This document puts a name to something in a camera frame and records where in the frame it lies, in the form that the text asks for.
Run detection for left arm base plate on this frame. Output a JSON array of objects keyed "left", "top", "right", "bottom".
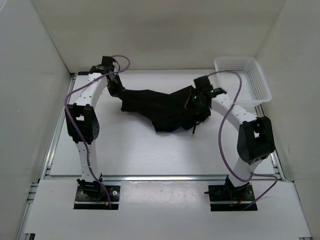
[{"left": 73, "top": 185, "right": 121, "bottom": 211}]

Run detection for black shorts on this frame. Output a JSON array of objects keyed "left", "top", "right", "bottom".
[{"left": 118, "top": 85, "right": 211, "bottom": 133}]

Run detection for white plastic basket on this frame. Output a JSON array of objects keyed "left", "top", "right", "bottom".
[{"left": 214, "top": 56, "right": 272, "bottom": 109}]

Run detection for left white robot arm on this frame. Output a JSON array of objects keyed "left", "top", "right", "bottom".
[{"left": 64, "top": 56, "right": 121, "bottom": 200}]

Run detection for aluminium frame rail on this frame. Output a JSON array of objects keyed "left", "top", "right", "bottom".
[{"left": 44, "top": 174, "right": 285, "bottom": 182}]

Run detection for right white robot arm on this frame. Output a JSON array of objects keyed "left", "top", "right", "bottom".
[{"left": 188, "top": 75, "right": 275, "bottom": 200}]

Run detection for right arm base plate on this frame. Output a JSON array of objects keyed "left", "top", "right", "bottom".
[{"left": 205, "top": 184, "right": 258, "bottom": 212}]

